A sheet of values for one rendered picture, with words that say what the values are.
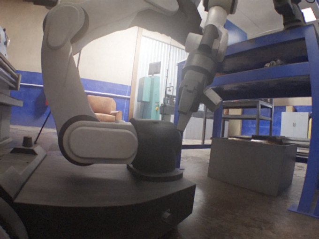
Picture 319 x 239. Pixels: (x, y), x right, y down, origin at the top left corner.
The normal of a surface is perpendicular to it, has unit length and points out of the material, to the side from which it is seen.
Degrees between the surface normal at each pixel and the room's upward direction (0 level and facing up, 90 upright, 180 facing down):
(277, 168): 90
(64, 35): 90
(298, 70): 90
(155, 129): 51
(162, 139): 78
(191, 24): 112
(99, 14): 90
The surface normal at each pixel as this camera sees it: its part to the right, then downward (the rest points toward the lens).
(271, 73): -0.85, -0.08
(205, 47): -0.36, 0.87
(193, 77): -0.07, -0.39
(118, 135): 0.44, 0.01
